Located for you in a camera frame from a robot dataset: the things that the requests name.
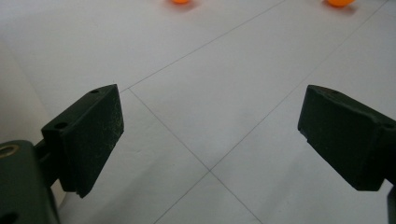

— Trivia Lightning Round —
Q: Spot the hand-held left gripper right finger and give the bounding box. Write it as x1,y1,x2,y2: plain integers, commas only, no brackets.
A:
297,84,396,191

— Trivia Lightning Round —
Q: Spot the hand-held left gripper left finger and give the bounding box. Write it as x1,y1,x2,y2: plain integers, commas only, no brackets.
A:
35,83,125,199

